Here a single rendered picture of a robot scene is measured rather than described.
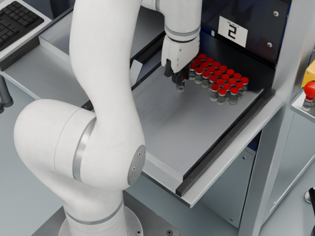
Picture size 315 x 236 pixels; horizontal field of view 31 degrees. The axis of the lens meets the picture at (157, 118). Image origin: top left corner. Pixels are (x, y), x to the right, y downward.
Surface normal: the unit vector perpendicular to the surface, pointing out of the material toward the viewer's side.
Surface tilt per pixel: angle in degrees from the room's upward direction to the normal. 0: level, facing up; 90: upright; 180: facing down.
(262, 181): 90
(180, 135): 0
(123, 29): 75
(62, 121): 8
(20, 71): 0
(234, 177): 90
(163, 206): 0
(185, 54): 91
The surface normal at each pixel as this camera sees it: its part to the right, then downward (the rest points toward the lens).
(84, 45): -0.45, 0.26
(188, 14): 0.25, 0.76
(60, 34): -0.01, -0.62
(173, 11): -0.49, 0.69
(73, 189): 0.33, -0.15
